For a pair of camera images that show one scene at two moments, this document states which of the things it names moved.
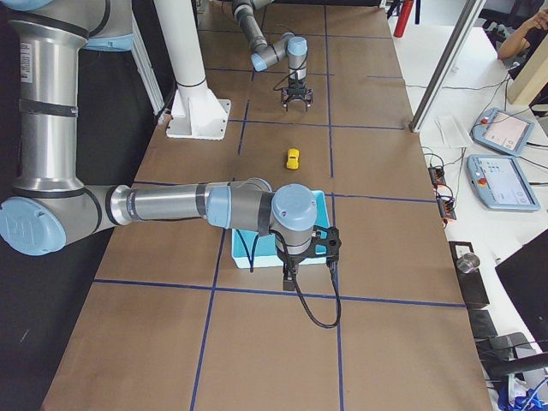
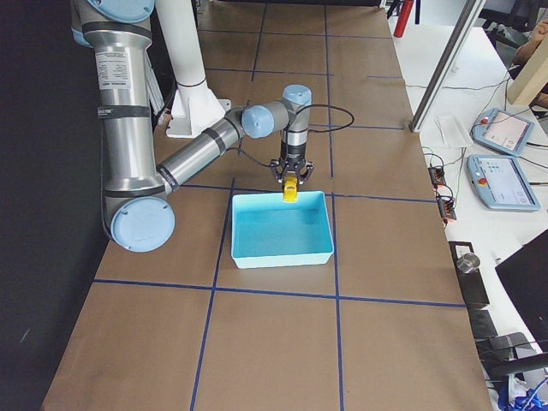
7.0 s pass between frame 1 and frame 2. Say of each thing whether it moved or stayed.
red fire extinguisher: stayed
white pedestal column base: stayed
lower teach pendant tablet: stayed
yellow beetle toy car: moved
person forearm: moved
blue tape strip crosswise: stayed
